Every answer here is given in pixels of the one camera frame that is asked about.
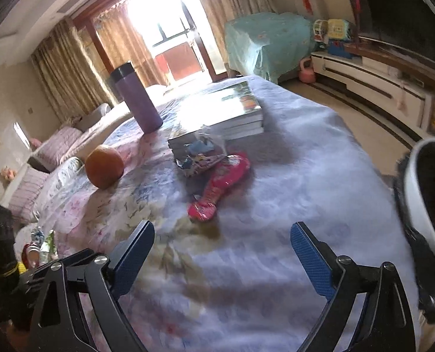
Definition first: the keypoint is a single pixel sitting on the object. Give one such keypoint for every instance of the beige patterned curtain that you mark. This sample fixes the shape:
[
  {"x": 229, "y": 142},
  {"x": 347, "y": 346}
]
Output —
[
  {"x": 232, "y": 3},
  {"x": 71, "y": 69},
  {"x": 126, "y": 40}
]

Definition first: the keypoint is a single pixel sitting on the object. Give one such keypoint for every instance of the wooden glass balcony door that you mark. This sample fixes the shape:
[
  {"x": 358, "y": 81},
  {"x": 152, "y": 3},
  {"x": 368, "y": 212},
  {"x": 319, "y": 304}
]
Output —
[{"x": 203, "y": 55}]

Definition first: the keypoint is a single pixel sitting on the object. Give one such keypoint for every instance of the pink plush toy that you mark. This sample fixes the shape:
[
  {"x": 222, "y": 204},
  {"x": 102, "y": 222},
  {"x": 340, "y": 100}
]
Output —
[{"x": 7, "y": 174}]

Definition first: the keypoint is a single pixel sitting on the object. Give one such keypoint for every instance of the yellow white toy house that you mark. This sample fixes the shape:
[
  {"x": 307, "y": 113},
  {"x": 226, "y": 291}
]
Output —
[{"x": 338, "y": 29}]

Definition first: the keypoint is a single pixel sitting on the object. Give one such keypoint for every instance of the clear plastic wrapper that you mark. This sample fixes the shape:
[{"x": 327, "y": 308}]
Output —
[{"x": 208, "y": 139}]

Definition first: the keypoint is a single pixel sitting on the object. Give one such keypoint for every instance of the green white packet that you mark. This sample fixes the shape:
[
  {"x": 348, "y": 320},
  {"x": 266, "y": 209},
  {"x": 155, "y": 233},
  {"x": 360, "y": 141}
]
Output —
[{"x": 49, "y": 245}]

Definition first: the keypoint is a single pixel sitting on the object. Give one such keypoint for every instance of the white rim trash bin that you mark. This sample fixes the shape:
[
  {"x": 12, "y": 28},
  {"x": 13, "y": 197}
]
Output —
[{"x": 419, "y": 190}]

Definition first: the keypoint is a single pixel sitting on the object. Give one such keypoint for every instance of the glossy cover book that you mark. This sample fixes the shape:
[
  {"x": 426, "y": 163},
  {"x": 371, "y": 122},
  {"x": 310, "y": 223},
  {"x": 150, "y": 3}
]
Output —
[{"x": 217, "y": 102}]

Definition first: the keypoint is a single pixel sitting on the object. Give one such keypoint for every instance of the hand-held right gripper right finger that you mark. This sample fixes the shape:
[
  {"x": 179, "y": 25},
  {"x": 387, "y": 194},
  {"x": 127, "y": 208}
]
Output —
[{"x": 312, "y": 260}]

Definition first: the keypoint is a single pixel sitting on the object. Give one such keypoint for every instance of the blue toy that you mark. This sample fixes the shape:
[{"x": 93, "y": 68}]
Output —
[{"x": 338, "y": 49}]

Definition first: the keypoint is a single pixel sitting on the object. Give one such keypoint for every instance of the pink hanging charm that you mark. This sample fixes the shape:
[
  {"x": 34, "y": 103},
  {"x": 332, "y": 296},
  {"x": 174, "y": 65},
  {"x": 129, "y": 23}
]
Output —
[{"x": 400, "y": 99}]

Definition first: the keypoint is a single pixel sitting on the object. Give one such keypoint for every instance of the teal covered furniture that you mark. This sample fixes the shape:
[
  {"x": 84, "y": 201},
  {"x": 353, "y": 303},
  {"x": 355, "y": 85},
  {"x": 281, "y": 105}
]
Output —
[{"x": 265, "y": 44}]

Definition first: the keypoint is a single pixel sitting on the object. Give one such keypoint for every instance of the pink kettlebell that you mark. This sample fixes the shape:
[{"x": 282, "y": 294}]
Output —
[{"x": 307, "y": 73}]

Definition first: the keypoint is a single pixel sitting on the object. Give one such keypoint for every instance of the orange fruit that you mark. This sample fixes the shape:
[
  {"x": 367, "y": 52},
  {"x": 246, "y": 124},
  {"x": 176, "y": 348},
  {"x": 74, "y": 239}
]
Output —
[{"x": 104, "y": 167}]

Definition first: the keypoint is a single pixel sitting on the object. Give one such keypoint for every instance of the black television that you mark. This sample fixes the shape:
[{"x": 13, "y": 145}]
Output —
[{"x": 393, "y": 3}]

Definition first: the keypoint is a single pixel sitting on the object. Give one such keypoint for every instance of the purple thermos bottle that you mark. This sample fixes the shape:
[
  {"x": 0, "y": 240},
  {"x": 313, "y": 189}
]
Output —
[{"x": 140, "y": 106}]

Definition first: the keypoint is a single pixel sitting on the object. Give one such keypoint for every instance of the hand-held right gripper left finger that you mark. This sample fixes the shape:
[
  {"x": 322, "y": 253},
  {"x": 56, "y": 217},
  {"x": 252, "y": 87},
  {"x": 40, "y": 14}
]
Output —
[{"x": 133, "y": 260}]

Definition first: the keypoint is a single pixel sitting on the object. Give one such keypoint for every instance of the pink cushioned sofa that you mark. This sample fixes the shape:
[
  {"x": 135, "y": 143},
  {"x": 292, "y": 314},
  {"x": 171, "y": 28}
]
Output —
[{"x": 56, "y": 146}]

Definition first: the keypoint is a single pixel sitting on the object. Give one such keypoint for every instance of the white round toy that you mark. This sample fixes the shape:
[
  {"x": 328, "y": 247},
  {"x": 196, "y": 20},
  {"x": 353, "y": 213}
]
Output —
[{"x": 321, "y": 31}]

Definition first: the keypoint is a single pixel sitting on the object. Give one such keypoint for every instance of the white television cabinet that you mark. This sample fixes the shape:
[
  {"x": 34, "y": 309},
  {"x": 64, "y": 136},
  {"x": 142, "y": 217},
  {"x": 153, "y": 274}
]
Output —
[{"x": 367, "y": 77}]

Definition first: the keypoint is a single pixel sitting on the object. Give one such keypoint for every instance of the pink snack wrapper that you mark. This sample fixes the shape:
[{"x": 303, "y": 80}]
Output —
[{"x": 221, "y": 187}]

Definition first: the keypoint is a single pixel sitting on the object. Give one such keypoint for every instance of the pink stick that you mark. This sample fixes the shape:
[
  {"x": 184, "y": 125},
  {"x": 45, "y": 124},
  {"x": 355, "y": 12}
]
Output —
[{"x": 355, "y": 0}]

